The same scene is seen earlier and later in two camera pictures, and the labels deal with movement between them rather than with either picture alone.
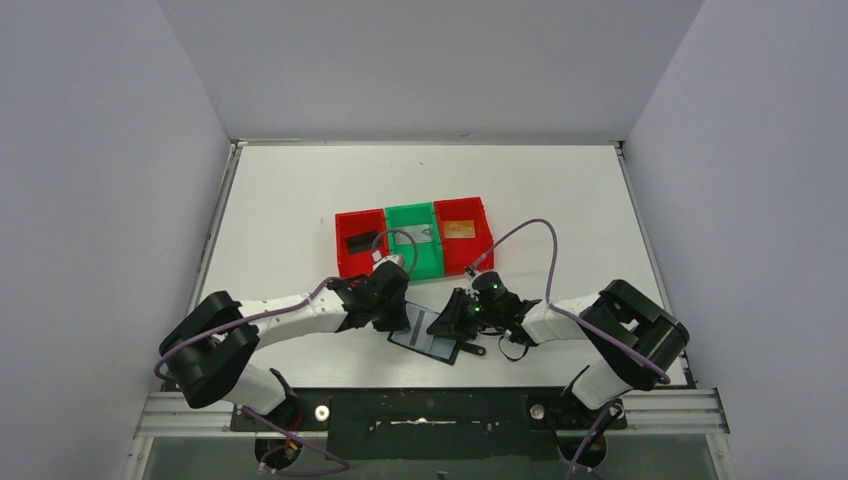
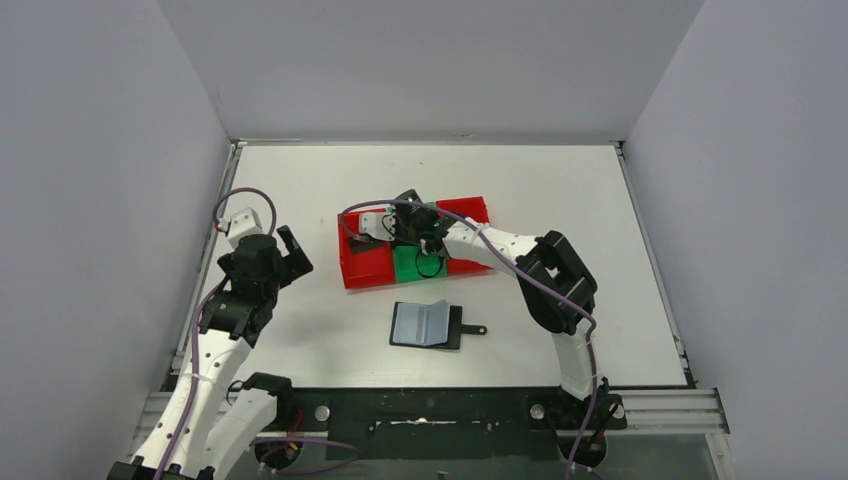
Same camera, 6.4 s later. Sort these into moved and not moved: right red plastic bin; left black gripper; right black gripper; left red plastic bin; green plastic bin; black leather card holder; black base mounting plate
Moved: left black gripper; right black gripper; black leather card holder
Not moved: right red plastic bin; left red plastic bin; black base mounting plate; green plastic bin
